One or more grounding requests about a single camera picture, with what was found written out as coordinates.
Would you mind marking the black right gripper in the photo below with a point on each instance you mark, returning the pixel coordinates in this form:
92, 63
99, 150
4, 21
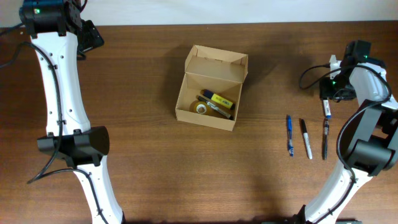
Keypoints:
325, 92

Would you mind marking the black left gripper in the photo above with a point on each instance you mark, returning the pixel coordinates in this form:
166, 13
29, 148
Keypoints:
93, 39

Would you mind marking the blue white marker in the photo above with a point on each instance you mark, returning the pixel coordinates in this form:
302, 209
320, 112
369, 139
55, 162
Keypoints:
327, 110

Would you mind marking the black white marker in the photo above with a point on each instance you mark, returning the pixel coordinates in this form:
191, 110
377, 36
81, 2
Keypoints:
216, 108

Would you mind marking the brown cardboard box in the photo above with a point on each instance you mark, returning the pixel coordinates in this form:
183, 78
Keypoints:
220, 71

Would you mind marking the yellow tape roll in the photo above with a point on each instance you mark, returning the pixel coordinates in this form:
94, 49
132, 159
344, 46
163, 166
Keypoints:
200, 107

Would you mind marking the yellow highlighter marker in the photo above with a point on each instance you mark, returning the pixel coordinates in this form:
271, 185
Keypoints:
219, 99

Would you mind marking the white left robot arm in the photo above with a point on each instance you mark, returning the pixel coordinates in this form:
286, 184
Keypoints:
60, 38

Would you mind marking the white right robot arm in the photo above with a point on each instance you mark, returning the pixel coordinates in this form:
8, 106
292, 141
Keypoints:
367, 142

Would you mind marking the black ballpoint pen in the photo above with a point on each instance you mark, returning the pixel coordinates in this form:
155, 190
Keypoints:
325, 139

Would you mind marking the black fine marker pen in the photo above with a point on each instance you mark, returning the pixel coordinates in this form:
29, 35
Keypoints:
306, 139

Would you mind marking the blue ballpoint pen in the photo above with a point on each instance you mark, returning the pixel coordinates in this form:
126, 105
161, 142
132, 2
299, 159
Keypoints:
290, 136

